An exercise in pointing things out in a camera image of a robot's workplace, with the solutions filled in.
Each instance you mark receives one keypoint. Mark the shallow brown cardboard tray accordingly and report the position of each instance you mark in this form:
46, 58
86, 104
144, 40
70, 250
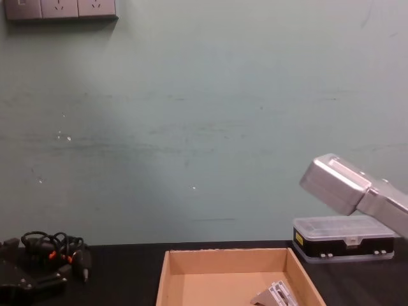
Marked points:
223, 287

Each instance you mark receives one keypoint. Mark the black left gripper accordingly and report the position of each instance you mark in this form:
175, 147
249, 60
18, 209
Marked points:
12, 287

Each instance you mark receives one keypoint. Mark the black table cloth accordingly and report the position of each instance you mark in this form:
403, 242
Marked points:
127, 277

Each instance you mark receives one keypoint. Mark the grey wall socket panel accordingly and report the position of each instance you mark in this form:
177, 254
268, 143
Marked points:
60, 8

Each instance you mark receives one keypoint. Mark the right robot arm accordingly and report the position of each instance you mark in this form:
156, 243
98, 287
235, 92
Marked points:
338, 188

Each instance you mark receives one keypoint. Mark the clear plastic case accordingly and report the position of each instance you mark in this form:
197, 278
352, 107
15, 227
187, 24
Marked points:
334, 248

